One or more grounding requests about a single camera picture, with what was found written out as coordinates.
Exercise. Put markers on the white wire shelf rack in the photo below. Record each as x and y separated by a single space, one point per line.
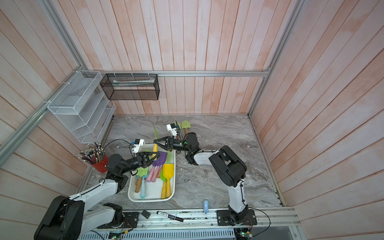
82 109

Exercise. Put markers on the white storage box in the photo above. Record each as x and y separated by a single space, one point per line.
153 189

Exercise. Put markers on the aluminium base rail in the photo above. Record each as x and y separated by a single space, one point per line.
280 223

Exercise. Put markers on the red pencil cup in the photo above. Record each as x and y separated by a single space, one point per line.
95 156

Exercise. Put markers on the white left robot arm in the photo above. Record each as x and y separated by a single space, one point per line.
67 218

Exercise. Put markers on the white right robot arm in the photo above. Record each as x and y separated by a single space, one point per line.
229 167

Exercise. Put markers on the light blue shovel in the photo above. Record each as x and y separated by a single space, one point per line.
143 187

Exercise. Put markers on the yellow plastic shovel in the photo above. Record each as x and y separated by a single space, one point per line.
168 171

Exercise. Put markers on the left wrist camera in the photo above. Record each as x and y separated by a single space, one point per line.
137 144

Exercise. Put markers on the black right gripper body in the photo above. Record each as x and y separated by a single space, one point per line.
179 146

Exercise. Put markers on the black marker pen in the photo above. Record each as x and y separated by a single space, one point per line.
169 216

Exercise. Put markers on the light blue small bottle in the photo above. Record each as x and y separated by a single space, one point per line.
206 206

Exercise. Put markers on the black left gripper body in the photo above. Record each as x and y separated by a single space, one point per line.
134 163

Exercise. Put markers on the green shovel at back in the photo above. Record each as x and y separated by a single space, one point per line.
169 159

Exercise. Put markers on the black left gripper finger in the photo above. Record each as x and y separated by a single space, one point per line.
152 164
152 154

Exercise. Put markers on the black mesh basket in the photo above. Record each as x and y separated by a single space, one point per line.
131 87

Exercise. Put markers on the green shovel wooden handle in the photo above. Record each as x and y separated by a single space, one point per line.
186 125
178 130

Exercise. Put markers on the small black block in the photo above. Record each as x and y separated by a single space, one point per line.
146 214

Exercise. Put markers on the pink handled purple shovel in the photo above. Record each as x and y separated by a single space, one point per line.
156 166

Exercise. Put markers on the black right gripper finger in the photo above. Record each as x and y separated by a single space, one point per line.
164 139
165 146

